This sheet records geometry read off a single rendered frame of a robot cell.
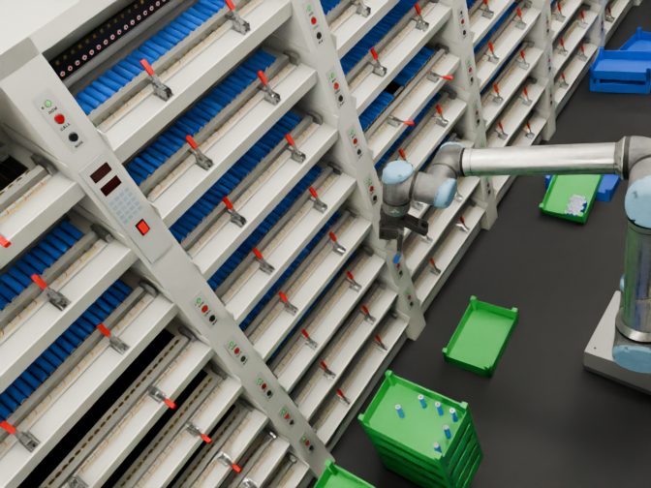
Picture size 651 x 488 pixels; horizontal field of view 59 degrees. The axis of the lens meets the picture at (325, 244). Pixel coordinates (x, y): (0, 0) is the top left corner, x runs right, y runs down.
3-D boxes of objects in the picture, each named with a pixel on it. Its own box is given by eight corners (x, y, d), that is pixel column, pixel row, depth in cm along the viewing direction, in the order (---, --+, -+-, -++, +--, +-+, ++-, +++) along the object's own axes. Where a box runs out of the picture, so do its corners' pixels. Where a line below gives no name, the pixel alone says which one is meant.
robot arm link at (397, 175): (409, 180, 167) (377, 172, 170) (407, 211, 176) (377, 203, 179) (419, 161, 172) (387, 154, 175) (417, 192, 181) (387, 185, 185)
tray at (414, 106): (457, 67, 217) (463, 46, 209) (371, 168, 191) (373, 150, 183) (413, 46, 223) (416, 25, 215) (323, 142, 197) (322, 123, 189)
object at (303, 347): (385, 265, 215) (387, 247, 203) (287, 396, 189) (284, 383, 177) (340, 239, 221) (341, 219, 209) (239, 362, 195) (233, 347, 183)
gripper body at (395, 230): (381, 225, 196) (382, 198, 187) (406, 227, 194) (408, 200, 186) (379, 241, 191) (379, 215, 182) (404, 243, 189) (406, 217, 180)
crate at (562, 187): (585, 223, 262) (582, 216, 255) (542, 213, 274) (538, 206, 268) (607, 166, 265) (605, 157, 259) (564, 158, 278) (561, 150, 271)
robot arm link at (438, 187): (461, 168, 170) (420, 160, 174) (449, 194, 163) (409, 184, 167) (458, 191, 177) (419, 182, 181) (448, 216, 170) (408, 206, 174)
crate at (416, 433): (472, 414, 184) (468, 403, 178) (443, 470, 175) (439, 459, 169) (392, 381, 201) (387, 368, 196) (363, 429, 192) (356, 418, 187)
